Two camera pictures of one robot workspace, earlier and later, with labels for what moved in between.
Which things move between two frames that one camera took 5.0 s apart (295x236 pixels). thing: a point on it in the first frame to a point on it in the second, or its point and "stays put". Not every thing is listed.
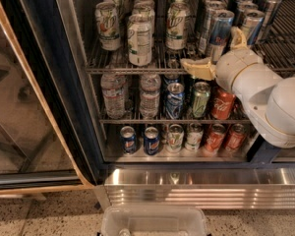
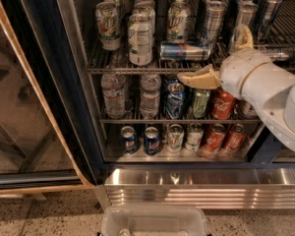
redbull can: (251, 24) to (283, 53)
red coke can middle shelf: (222, 103) stays put
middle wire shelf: (178, 121) stays put
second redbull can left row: (208, 8) stays put
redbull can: (221, 25) to (185, 50)
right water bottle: (149, 95) stays put
